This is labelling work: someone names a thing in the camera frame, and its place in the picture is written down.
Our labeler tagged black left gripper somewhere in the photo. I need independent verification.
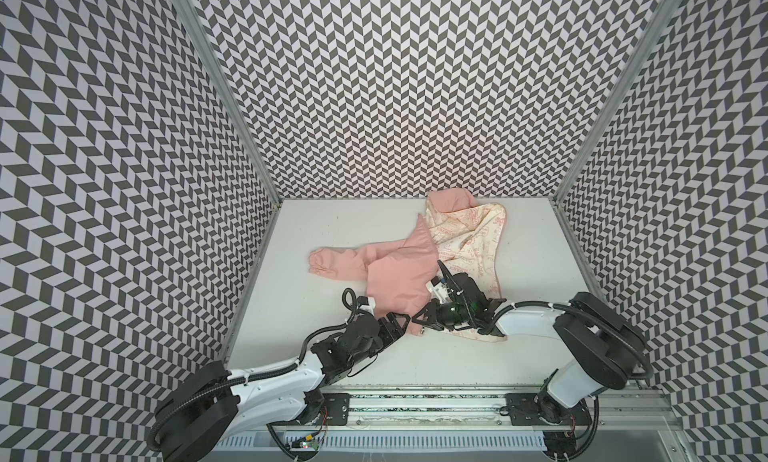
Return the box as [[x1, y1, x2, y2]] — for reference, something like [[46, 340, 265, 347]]
[[348, 310, 414, 367]]

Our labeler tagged pink Snoopy zip jacket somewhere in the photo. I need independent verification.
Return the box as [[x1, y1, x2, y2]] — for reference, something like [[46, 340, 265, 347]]
[[308, 188, 507, 318]]

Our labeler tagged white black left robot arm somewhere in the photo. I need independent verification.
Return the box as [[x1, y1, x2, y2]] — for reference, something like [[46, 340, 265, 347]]
[[145, 309, 410, 461]]

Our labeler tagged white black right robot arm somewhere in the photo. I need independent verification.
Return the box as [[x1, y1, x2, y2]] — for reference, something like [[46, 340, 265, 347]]
[[411, 289, 653, 425]]

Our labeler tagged small green circuit board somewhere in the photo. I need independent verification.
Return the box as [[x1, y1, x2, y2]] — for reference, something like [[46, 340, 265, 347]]
[[290, 436, 320, 451]]

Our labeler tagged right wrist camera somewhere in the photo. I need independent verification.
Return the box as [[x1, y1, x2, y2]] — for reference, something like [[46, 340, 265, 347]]
[[426, 260, 480, 304]]

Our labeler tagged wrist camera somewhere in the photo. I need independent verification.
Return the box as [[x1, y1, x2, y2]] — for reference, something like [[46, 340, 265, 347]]
[[341, 288, 376, 322], [426, 260, 480, 304]]

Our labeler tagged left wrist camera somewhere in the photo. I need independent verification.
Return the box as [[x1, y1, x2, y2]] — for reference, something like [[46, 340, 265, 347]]
[[341, 288, 376, 322]]

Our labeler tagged black left corrugated cable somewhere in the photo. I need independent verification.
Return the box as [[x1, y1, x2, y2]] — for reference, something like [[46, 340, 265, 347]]
[[146, 317, 361, 454]]

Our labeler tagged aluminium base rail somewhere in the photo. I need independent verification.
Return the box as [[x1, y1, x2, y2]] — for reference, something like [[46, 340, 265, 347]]
[[315, 385, 682, 435]]

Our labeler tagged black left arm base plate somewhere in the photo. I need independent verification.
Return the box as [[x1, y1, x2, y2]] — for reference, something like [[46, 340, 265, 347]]
[[297, 391, 351, 426]]

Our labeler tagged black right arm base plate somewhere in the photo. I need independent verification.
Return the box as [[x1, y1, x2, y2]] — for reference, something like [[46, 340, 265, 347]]
[[499, 392, 592, 428]]

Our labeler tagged aluminium corner post right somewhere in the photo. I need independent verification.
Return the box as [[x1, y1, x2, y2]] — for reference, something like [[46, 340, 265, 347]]
[[552, 0, 684, 207]]

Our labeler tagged aluminium corner post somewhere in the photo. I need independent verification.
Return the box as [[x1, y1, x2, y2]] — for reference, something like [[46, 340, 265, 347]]
[[552, 0, 684, 207], [170, 0, 282, 205]]

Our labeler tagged aluminium corner post left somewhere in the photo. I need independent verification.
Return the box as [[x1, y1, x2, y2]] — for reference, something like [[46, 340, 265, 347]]
[[170, 0, 282, 205]]

